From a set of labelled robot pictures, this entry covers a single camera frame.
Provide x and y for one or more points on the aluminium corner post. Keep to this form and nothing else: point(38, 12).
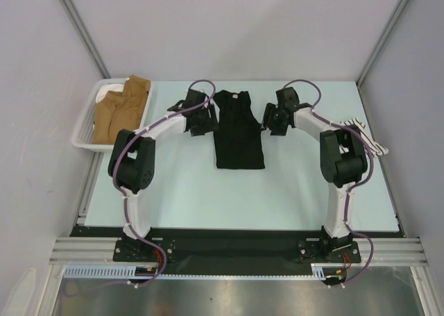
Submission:
point(85, 37)
point(383, 40)

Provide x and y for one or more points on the slotted cable duct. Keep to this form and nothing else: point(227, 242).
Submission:
point(133, 272)

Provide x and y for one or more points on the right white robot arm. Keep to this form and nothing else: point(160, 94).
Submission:
point(343, 158)

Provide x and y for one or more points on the brown tank top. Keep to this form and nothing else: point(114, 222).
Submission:
point(119, 106)

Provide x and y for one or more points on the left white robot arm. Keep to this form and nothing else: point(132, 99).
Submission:
point(132, 163)

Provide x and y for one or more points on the aluminium frame rail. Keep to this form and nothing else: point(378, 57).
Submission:
point(387, 251)

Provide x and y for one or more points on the left aluminium corner post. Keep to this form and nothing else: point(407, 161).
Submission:
point(85, 37)

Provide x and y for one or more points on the striped white tank top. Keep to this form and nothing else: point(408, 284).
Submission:
point(376, 148)

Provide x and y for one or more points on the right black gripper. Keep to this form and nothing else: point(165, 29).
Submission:
point(270, 110)

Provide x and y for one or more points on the right aluminium corner post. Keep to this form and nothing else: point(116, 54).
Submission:
point(383, 40)

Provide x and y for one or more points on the white plastic basket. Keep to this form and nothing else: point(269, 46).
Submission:
point(84, 129)

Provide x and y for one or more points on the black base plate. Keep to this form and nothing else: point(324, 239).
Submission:
point(210, 252)

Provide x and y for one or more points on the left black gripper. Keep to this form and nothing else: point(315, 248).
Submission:
point(210, 123)

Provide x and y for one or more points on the black tank top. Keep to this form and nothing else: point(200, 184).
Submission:
point(237, 139)

